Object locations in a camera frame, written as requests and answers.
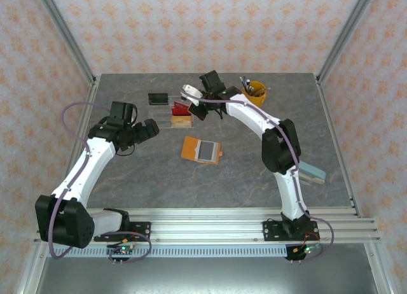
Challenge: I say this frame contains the clear acrylic card stand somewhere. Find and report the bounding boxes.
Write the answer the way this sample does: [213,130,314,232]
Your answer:
[148,93,195,129]

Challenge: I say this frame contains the black card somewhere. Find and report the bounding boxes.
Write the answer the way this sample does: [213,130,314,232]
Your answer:
[148,92,169,106]

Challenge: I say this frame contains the orange leather card holder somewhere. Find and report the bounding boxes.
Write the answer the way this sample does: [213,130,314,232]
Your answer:
[180,136,224,165]

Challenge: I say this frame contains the gold brown card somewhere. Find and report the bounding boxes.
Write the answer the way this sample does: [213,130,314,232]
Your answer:
[170,115,193,129]

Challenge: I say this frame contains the yellow metal pen bucket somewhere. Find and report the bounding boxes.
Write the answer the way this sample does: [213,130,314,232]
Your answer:
[241,80,267,108]

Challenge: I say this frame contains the teal topped rectangular block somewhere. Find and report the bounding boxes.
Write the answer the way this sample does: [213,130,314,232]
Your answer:
[298,161,327,184]

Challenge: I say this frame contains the grey sheet metal panel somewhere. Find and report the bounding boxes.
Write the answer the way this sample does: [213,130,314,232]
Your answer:
[34,257,382,294]

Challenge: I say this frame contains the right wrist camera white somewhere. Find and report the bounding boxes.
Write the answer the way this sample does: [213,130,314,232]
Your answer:
[181,83,204,106]

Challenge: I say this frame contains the aluminium table side rail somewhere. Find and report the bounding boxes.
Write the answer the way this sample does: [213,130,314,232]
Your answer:
[314,74,363,218]
[50,79,99,218]

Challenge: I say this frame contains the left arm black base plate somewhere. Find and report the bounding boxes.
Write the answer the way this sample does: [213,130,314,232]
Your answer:
[93,221,152,243]

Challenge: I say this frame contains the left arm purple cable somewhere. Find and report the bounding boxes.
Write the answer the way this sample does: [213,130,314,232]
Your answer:
[49,101,153,263]

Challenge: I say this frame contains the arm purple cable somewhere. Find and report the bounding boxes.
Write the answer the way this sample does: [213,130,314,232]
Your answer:
[180,87,335,263]
[49,101,153,263]

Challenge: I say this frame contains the aluminium mounting rail frame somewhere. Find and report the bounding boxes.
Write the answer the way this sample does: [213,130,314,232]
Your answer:
[34,207,382,244]

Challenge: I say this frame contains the aluminium frame corner post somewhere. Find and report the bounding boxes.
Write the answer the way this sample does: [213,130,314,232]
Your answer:
[33,0,98,85]
[316,0,381,85]

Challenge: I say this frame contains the slotted grey cable duct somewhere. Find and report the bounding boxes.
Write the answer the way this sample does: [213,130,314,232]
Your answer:
[46,244,295,259]

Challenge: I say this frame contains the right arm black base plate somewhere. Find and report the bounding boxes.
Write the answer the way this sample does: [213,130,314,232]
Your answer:
[262,220,319,243]

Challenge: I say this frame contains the aluminium lower frame rail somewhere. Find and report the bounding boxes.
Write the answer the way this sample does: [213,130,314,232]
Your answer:
[364,242,394,294]
[17,242,48,294]

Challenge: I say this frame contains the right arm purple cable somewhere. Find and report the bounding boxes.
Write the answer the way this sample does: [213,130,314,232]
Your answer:
[180,87,335,263]

